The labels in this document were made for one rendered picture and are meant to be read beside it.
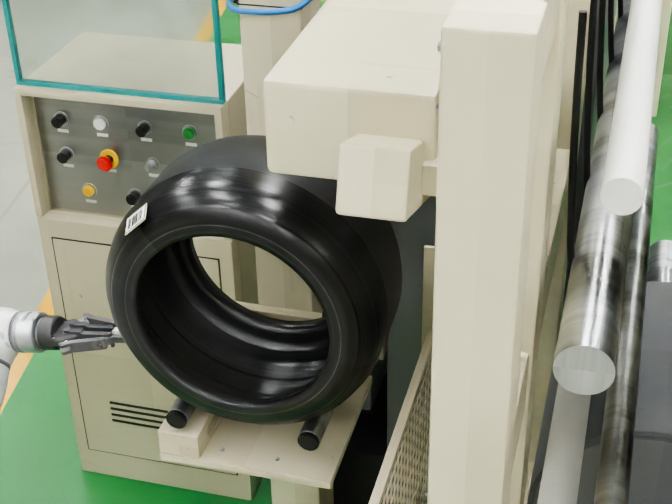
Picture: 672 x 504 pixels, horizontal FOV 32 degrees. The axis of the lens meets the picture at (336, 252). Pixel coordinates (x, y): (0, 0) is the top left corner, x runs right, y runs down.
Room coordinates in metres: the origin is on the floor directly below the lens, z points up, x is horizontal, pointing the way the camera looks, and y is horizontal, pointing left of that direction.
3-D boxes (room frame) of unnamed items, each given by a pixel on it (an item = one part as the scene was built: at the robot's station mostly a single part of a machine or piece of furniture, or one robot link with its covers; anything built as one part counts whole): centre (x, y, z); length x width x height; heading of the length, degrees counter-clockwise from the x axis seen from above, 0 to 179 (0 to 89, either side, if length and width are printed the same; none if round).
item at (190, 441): (2.00, 0.28, 0.83); 0.36 x 0.09 x 0.06; 164
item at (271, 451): (1.96, 0.15, 0.80); 0.37 x 0.36 x 0.02; 74
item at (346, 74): (1.75, -0.10, 1.71); 0.61 x 0.25 x 0.15; 164
